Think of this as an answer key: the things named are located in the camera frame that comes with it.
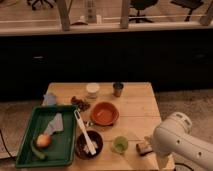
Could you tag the green cucumber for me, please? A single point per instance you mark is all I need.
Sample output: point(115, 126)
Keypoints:
point(39, 154)

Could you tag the green plastic tray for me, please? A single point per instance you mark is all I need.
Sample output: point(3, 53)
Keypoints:
point(60, 152)

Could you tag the blue crumpled cloth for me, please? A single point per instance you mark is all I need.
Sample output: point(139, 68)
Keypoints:
point(49, 99)

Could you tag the red bowl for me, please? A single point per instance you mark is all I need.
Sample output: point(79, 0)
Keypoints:
point(104, 114)

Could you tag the small metal object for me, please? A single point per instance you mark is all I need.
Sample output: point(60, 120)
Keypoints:
point(89, 124)

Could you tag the black office chair right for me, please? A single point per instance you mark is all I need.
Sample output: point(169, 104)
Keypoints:
point(190, 4)

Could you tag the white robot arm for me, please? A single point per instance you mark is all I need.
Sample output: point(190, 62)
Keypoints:
point(173, 135)

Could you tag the dark brown bowl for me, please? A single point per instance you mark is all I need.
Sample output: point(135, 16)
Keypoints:
point(82, 148)

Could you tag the white cup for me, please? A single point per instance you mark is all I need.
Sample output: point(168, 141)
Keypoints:
point(92, 90)

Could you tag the brown dried fruit pile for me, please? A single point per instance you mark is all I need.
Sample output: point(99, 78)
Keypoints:
point(82, 105)

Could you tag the white spatula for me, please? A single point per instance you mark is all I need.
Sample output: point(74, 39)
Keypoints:
point(83, 129)

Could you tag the wooden block eraser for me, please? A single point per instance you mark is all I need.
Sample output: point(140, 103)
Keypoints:
point(143, 148)

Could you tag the grey cloth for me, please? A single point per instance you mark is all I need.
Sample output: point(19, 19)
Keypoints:
point(55, 125)

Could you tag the black office chair left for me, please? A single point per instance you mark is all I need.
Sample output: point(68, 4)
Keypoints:
point(33, 3)

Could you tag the green plastic cup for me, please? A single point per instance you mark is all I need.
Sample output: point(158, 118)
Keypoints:
point(120, 144)

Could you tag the dark metal cup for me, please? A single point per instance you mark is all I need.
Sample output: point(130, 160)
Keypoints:
point(117, 88)

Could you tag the red yellow apple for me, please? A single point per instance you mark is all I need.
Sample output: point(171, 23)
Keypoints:
point(43, 141)

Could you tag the black office chair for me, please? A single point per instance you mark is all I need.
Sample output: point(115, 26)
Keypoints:
point(140, 5)
point(190, 4)
point(33, 3)

